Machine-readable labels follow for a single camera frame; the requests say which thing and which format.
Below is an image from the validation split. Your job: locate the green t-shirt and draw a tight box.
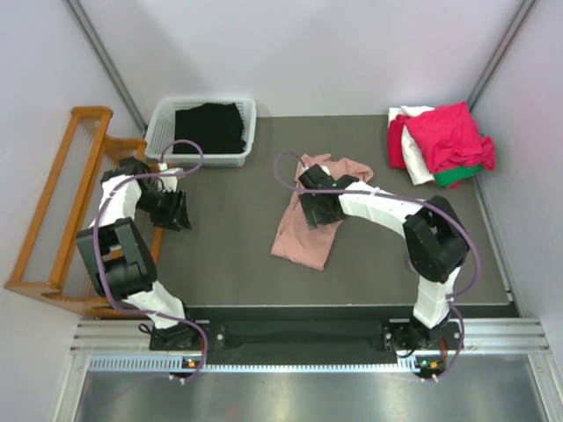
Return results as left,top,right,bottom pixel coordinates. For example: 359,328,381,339
433,165,484,189

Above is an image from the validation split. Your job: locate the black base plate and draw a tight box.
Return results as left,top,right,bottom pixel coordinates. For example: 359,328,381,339
148,306,464,364

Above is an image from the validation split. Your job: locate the black folded t-shirt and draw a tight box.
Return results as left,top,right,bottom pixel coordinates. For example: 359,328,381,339
174,103,246,155

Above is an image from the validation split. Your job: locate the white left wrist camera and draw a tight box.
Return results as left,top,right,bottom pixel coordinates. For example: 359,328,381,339
157,163,185,179

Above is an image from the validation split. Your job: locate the white plastic basket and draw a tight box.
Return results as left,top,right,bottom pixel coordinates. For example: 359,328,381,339
145,96,257,167

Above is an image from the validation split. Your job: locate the magenta t-shirt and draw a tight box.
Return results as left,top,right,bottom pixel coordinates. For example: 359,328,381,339
406,102,497,175

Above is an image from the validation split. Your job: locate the wooden rack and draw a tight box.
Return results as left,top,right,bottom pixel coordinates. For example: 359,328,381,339
5,105,146,318

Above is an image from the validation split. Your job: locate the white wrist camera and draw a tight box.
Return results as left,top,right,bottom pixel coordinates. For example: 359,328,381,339
157,163,185,179
303,164,331,176

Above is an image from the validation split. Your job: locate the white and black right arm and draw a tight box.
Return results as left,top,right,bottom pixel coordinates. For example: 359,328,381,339
298,164,469,348

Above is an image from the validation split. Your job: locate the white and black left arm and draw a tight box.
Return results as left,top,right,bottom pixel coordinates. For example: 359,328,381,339
76,157,200,349

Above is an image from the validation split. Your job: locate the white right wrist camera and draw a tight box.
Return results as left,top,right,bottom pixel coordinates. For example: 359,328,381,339
303,164,331,176

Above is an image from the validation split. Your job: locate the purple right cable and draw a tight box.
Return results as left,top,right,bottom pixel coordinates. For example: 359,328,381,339
274,150,482,382

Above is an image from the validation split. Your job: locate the pink printed t-shirt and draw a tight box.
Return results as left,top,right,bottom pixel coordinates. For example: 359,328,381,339
271,153,374,271

